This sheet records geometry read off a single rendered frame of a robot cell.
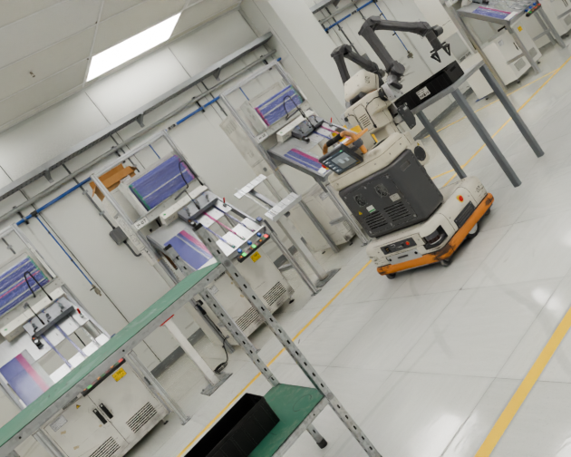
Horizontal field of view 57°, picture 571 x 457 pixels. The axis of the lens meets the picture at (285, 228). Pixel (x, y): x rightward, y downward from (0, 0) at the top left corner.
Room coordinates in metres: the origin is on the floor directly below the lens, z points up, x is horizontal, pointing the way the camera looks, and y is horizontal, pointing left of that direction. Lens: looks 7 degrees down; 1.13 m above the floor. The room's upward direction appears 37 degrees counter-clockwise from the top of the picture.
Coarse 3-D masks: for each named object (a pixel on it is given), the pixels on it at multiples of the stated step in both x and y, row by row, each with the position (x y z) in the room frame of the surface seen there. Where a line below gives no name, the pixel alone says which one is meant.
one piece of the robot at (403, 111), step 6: (390, 108) 3.44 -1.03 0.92; (396, 108) 3.41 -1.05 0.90; (402, 108) 3.41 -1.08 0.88; (408, 108) 3.43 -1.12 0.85; (402, 114) 3.39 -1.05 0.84; (408, 114) 3.41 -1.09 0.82; (396, 120) 3.39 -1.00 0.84; (408, 120) 3.40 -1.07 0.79; (414, 120) 3.42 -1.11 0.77; (408, 126) 3.39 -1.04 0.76
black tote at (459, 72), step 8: (456, 64) 3.55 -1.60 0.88; (440, 72) 3.49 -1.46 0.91; (448, 72) 3.48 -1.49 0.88; (456, 72) 3.53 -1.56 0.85; (432, 80) 3.57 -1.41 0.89; (440, 80) 3.52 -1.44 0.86; (448, 80) 3.49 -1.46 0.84; (456, 80) 3.50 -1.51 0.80; (416, 88) 3.69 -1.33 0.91; (424, 88) 3.64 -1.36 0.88; (432, 88) 3.60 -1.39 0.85; (440, 88) 3.55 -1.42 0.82; (408, 96) 3.77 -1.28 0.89; (416, 96) 3.72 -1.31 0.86; (424, 96) 3.68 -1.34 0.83; (400, 104) 3.86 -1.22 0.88; (408, 104) 3.81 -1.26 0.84; (416, 104) 3.76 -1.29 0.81
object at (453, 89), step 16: (480, 64) 3.57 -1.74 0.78; (464, 80) 3.43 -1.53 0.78; (496, 80) 3.60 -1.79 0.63; (432, 96) 3.63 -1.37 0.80; (416, 112) 3.65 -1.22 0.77; (464, 112) 3.39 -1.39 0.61; (512, 112) 3.59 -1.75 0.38; (432, 128) 4.15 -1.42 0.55; (480, 128) 3.36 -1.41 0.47; (496, 144) 3.38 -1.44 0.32; (448, 160) 4.16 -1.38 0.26; (464, 176) 4.14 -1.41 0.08; (512, 176) 3.36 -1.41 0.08
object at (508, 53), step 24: (432, 0) 6.95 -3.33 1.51; (456, 0) 6.77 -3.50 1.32; (480, 0) 6.79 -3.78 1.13; (528, 0) 6.68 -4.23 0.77; (432, 24) 7.13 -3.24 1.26; (456, 24) 6.89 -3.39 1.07; (504, 24) 6.34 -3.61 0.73; (552, 24) 6.67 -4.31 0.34; (480, 48) 6.76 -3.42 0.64; (504, 48) 6.64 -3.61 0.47; (528, 48) 6.84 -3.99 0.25; (480, 72) 6.94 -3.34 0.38; (504, 72) 6.69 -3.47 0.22; (480, 96) 7.12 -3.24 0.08
